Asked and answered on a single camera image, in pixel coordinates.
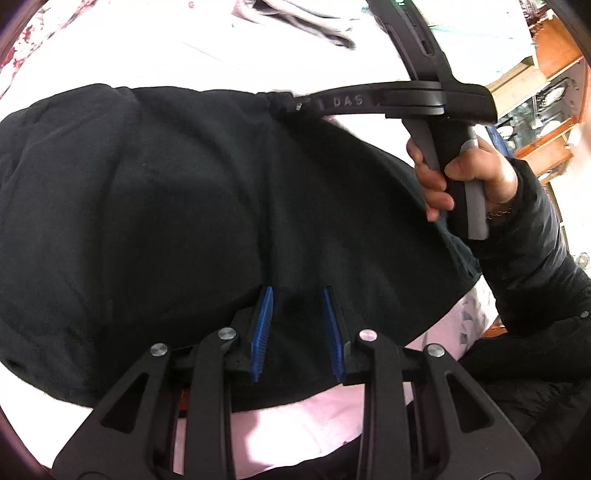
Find black pants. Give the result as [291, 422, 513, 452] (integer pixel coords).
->
[1, 85, 480, 411]

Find black jacket right forearm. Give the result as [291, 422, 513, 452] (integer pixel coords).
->
[470, 159, 590, 337]

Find person's right hand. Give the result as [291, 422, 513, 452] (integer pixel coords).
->
[406, 135, 519, 223]

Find folded grey garment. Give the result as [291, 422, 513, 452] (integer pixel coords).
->
[232, 0, 367, 50]

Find wooden cabinet with dishes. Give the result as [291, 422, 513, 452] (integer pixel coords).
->
[489, 17, 590, 184]

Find pink floral bed sheet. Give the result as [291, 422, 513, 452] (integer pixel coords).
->
[0, 0, 537, 476]

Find red floral pillow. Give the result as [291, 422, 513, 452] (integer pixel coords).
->
[1, 1, 97, 98]

